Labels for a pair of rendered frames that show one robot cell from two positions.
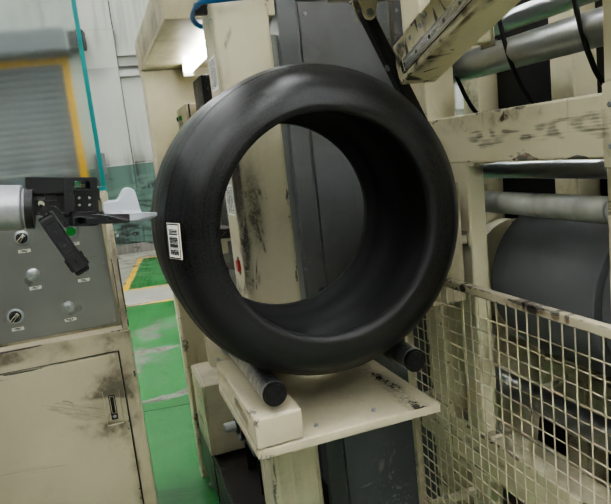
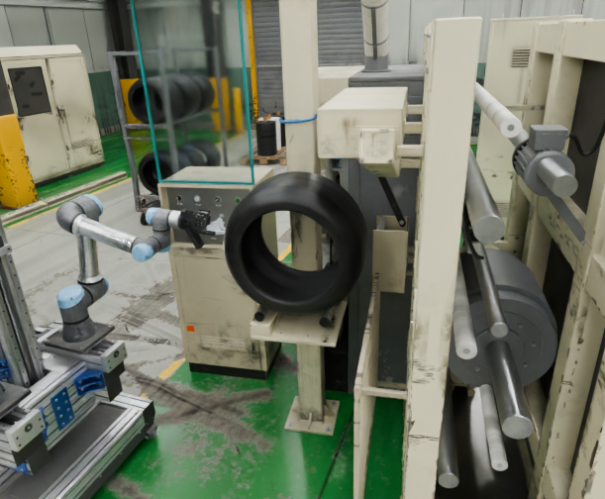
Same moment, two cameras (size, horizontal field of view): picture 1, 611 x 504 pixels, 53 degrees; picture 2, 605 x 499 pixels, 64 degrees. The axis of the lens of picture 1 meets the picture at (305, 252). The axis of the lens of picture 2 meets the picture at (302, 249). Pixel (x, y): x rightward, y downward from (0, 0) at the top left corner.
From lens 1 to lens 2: 1.27 m
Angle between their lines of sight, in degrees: 33
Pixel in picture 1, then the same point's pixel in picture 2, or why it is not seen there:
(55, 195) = (190, 219)
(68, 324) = not seen: hidden behind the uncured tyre
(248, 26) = (302, 134)
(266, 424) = (254, 327)
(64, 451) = (226, 295)
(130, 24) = not seen: outside the picture
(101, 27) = not seen: outside the picture
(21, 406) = (211, 272)
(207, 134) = (239, 212)
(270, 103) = (262, 204)
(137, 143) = (414, 47)
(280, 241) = (309, 239)
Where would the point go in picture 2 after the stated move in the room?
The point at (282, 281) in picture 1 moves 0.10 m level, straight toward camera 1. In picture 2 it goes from (308, 257) to (298, 265)
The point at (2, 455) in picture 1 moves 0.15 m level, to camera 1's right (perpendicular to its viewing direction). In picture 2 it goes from (202, 289) to (222, 295)
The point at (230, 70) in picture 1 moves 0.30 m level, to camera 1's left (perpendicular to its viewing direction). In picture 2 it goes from (291, 154) to (237, 149)
